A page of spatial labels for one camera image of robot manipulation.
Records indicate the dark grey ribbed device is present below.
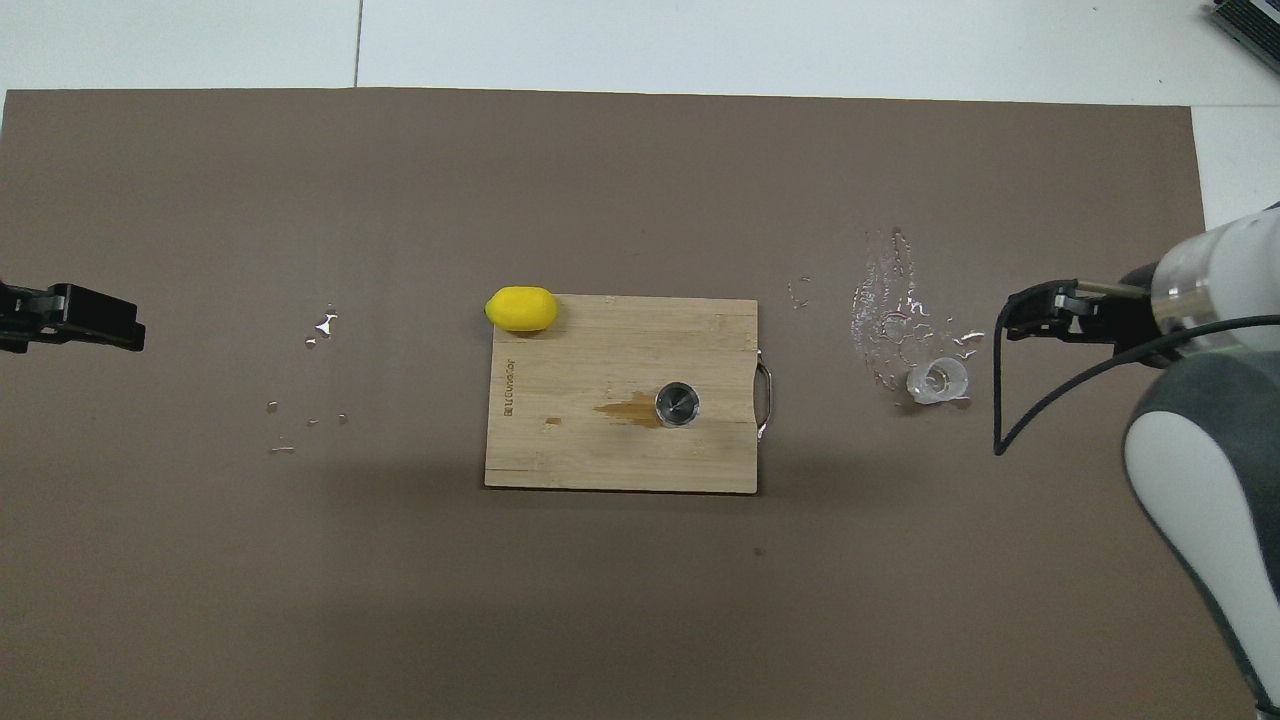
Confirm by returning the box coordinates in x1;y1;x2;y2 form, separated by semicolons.
1204;0;1280;74

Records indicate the wooden cutting board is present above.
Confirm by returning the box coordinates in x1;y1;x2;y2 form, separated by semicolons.
484;294;774;495

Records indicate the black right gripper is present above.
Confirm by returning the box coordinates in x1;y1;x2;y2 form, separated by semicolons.
1004;261;1162;357

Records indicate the yellow lemon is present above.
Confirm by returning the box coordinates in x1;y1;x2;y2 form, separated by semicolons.
485;286;560;334

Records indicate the clear plastic cup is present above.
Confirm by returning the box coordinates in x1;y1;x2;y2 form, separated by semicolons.
906;358;972;407

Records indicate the steel double jigger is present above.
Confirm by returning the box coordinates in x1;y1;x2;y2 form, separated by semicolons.
654;380;702;429

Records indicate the brown table mat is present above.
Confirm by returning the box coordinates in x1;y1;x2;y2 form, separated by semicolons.
0;87;1260;720

